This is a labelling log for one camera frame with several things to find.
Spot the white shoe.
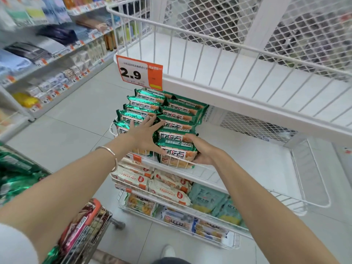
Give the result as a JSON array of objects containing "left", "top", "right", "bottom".
[{"left": 160, "top": 245, "right": 176, "bottom": 259}]

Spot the white orange snack packet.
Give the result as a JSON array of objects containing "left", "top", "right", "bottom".
[
  {"left": 148, "top": 180, "right": 192, "bottom": 207},
  {"left": 111, "top": 166, "right": 151, "bottom": 190},
  {"left": 118, "top": 159, "right": 155, "bottom": 178},
  {"left": 153, "top": 170, "right": 191, "bottom": 193}
]

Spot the white store shelving unit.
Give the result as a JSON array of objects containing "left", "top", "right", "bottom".
[{"left": 0, "top": 0, "right": 154, "bottom": 142}]

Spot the thin metal bracelet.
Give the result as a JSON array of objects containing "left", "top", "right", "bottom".
[{"left": 95, "top": 146, "right": 119, "bottom": 172}]

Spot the person's right forearm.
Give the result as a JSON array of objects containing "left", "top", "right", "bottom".
[{"left": 212, "top": 150, "right": 341, "bottom": 264}]

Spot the green biscuit packet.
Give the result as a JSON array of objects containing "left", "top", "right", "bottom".
[{"left": 155, "top": 138, "right": 199, "bottom": 170}]

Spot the white wire display rack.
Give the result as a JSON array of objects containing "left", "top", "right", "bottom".
[{"left": 106, "top": 0, "right": 352, "bottom": 250}]

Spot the red brown snack packet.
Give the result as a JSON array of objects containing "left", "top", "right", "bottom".
[{"left": 58, "top": 199, "right": 103, "bottom": 256}]

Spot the blue white biscuit packet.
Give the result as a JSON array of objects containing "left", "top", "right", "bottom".
[
  {"left": 192, "top": 219, "right": 229, "bottom": 243},
  {"left": 162, "top": 208, "right": 196, "bottom": 232}
]

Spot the pile of green foil packets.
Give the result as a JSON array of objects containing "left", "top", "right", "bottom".
[{"left": 0, "top": 150, "right": 50, "bottom": 205}]

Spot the person's right hand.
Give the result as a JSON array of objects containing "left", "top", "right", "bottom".
[{"left": 183, "top": 133, "right": 221, "bottom": 166}]

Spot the teal snack bag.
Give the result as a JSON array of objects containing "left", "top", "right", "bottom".
[
  {"left": 188, "top": 184, "right": 229, "bottom": 215},
  {"left": 217, "top": 199, "right": 243, "bottom": 226}
]

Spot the person's left hand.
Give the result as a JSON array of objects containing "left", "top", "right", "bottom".
[{"left": 124, "top": 115, "right": 167, "bottom": 157}]

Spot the person's left forearm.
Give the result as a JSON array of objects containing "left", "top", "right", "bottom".
[{"left": 0, "top": 133, "right": 130, "bottom": 256}]

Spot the white sleeve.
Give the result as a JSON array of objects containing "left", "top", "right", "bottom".
[{"left": 0, "top": 223, "right": 39, "bottom": 264}]

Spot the orange white price sign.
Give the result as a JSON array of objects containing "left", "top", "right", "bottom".
[{"left": 116, "top": 54, "right": 163, "bottom": 91}]

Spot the yellow green snack packet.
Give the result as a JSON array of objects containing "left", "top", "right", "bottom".
[{"left": 124, "top": 193, "right": 159, "bottom": 218}]

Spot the stack of green snack packs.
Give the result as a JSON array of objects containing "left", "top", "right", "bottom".
[{"left": 114, "top": 88, "right": 210, "bottom": 164}]

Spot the row of goods on shelving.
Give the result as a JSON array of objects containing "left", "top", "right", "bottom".
[{"left": 0, "top": 0, "right": 143, "bottom": 113}]

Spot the wire shopping cart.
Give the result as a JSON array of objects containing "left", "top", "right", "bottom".
[{"left": 0, "top": 144, "right": 126, "bottom": 264}]

